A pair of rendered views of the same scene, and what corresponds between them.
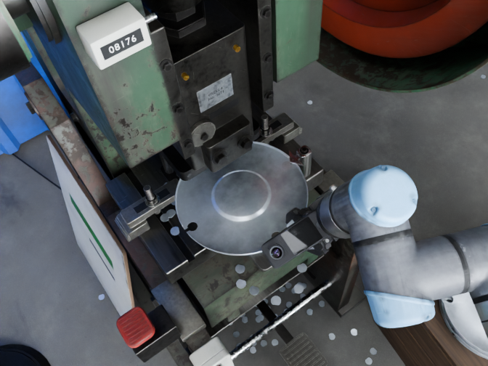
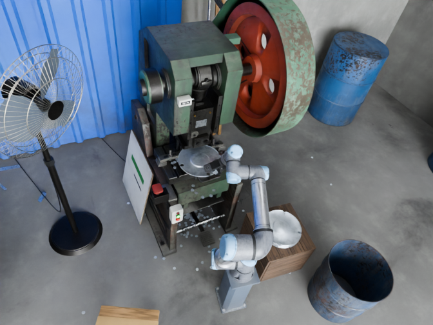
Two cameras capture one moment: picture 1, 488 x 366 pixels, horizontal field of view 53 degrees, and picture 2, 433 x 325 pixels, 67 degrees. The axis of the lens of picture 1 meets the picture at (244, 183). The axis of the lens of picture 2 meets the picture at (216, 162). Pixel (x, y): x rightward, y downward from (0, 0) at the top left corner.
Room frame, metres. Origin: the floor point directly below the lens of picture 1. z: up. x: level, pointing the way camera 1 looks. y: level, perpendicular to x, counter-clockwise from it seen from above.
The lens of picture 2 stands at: (-0.90, 0.01, 2.36)
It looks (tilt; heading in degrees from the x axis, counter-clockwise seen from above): 47 degrees down; 356
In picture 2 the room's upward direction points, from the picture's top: 10 degrees clockwise
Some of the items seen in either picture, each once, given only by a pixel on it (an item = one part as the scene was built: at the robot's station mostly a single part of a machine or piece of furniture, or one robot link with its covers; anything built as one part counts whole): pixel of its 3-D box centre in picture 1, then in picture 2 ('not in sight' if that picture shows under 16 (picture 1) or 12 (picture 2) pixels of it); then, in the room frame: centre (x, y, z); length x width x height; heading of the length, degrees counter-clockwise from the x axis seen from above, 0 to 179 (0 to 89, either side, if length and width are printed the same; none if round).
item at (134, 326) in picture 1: (139, 331); (157, 191); (0.31, 0.24, 0.72); 0.07 x 0.06 x 0.08; 30
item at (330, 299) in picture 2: not in sight; (345, 283); (0.07, -1.10, 0.24); 0.42 x 0.42 x 0.48
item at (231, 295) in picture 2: not in sight; (235, 285); (-0.01, -0.33, 0.23); 0.19 x 0.19 x 0.45; 19
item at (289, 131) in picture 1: (268, 128); (214, 144); (0.76, -0.08, 0.76); 0.17 x 0.06 x 0.10; 120
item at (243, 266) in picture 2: not in sight; (245, 258); (-0.01, -0.32, 0.62); 0.13 x 0.12 x 0.14; 96
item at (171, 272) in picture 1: (215, 183); (191, 157); (0.68, 0.07, 0.68); 0.45 x 0.30 x 0.06; 120
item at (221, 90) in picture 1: (204, 89); (198, 122); (0.64, 0.05, 1.04); 0.17 x 0.15 x 0.30; 30
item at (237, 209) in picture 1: (241, 194); (200, 159); (0.56, 0.01, 0.78); 0.29 x 0.29 x 0.01
